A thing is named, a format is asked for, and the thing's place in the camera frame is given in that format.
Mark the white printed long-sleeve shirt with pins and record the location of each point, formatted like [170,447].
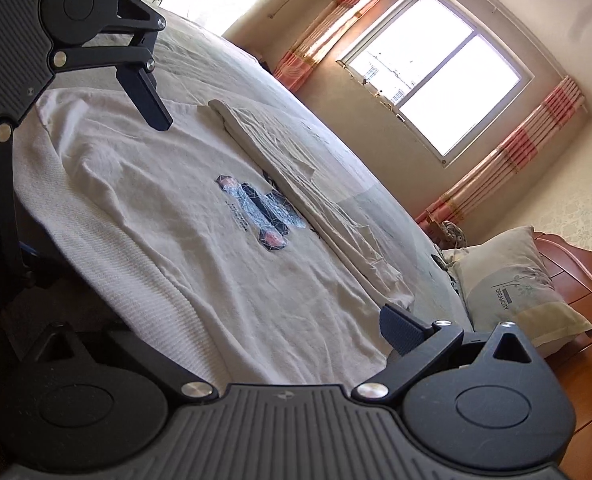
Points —
[151,200]

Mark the small pale pillow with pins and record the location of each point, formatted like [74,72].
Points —
[455,256]

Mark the large floral pillow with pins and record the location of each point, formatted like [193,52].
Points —
[505,285]

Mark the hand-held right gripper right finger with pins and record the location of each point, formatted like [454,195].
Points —
[400,327]

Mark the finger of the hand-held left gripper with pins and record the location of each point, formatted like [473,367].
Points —
[146,100]
[3,170]

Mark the grey crumpled cloth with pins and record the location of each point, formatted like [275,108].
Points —
[450,234]

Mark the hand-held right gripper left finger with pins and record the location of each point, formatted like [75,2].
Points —
[151,360]

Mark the wooden bed headboard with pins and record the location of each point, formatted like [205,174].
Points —
[585,310]

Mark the window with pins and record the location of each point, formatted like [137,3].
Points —
[450,75]

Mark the orange striped curtain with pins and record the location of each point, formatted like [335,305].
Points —
[336,20]
[515,150]

